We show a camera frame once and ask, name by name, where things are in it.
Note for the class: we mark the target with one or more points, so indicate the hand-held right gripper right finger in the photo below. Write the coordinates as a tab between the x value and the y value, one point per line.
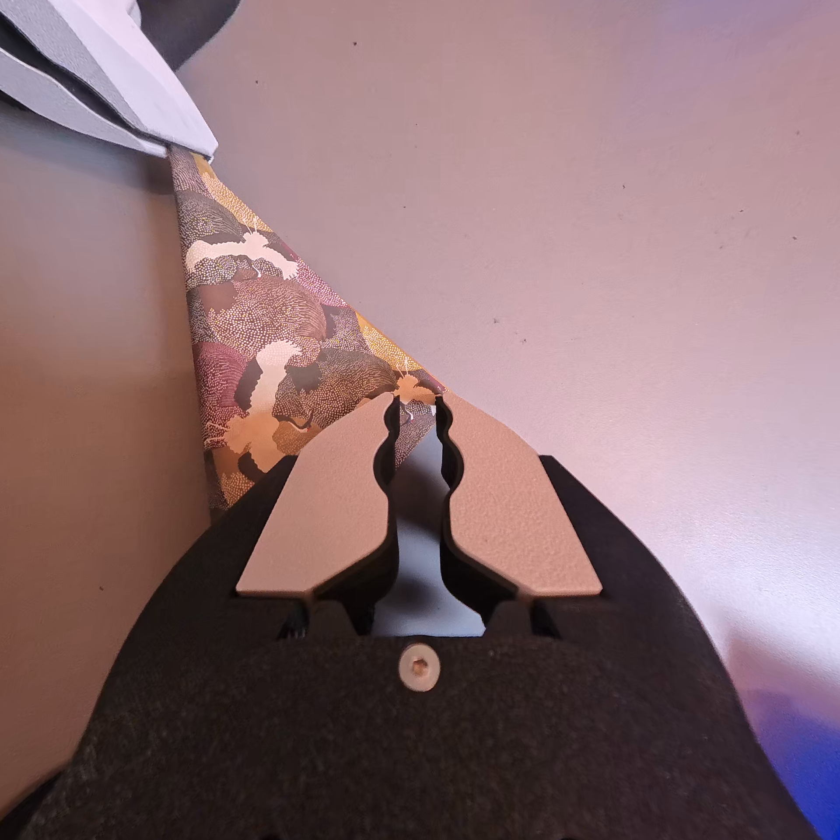
525	519

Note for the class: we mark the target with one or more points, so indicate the tan backed camouflage paper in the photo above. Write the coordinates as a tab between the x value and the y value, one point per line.
276	341

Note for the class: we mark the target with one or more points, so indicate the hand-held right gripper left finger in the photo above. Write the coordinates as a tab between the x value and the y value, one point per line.
315	525

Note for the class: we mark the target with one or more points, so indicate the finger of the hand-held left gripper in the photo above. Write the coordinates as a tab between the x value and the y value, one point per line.
66	99
118	66

